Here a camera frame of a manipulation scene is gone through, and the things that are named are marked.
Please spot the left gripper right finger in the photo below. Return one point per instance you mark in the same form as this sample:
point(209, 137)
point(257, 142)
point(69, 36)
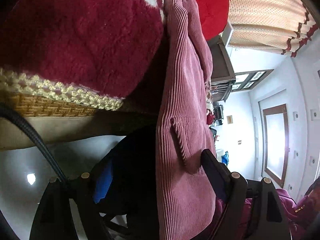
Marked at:
point(231, 188)

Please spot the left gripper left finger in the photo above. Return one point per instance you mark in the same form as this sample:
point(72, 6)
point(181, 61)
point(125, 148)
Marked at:
point(125, 184)

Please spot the pink corduroy jacket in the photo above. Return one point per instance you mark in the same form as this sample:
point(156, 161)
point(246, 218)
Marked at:
point(185, 197)

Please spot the magenta garment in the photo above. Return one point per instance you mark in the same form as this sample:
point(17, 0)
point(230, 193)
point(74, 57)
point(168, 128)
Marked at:
point(300, 215)

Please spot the brown framed window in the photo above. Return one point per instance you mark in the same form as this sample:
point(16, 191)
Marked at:
point(276, 138)

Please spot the floral maroon sofa blanket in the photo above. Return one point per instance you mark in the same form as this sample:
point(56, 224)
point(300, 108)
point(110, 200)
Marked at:
point(103, 54)

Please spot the beige dotted curtain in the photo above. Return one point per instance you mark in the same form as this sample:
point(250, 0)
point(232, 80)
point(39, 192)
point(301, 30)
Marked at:
point(276, 26)

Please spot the red velvet backrest cover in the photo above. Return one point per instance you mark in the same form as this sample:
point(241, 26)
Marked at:
point(213, 16)

